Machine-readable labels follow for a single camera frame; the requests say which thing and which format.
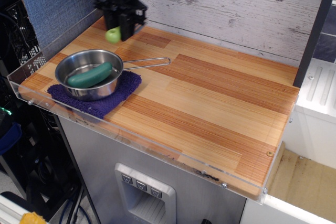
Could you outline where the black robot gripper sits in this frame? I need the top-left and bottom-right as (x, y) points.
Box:
(94, 0), (147, 41)

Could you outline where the green handled grey spatula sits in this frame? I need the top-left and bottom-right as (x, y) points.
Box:
(105, 26), (121, 44)

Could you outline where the green toy cucumber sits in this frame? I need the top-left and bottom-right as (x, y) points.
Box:
(67, 62), (112, 89)

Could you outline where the purple knitted cloth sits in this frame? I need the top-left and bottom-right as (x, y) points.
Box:
(47, 71), (142, 119)

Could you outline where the black plastic crate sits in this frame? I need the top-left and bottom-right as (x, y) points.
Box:
(1, 1), (40, 65)

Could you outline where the clear acrylic table guard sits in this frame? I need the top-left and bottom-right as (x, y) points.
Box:
(8, 19), (299, 202)

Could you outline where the silver toy fridge cabinet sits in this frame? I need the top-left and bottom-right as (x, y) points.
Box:
(60, 118), (246, 223)

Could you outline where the grey dispenser button panel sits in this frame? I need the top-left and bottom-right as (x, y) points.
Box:
(114, 163), (176, 223)

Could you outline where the white toy sink unit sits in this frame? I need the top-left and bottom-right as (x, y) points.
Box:
(241, 59), (335, 223)

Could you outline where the silver pot with wire handle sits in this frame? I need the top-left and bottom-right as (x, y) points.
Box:
(55, 49), (171, 101)

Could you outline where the dark right vertical post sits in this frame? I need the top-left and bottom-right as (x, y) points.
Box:
(293, 0), (333, 88)

